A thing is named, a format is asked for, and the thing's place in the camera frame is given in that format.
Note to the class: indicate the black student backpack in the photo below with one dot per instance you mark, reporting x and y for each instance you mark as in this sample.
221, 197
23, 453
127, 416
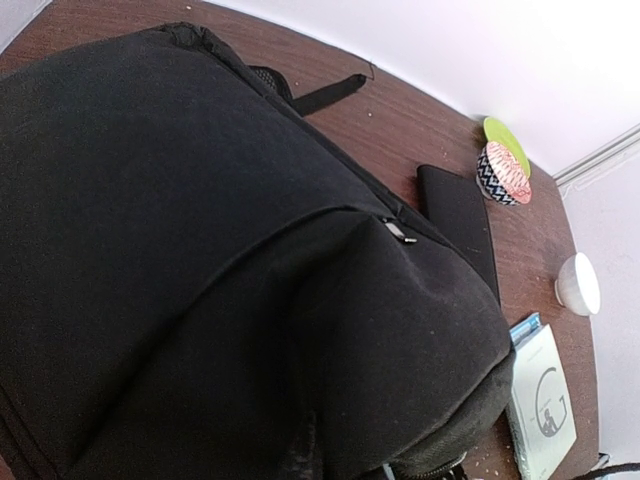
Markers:
198, 284

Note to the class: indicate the grey reader book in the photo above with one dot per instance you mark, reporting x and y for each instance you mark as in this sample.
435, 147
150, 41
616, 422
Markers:
539, 413

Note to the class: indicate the black leather pouch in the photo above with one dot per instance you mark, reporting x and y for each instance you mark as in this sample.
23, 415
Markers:
455, 205

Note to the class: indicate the red patterned bowl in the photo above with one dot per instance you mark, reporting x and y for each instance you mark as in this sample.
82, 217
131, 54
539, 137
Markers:
500, 176

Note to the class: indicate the green plate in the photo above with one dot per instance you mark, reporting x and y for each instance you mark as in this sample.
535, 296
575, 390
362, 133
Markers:
497, 131

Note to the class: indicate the white bowl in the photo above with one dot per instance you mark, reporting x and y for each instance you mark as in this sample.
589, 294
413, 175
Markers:
577, 287

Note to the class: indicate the right aluminium frame post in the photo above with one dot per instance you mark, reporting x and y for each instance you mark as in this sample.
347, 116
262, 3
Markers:
605, 158

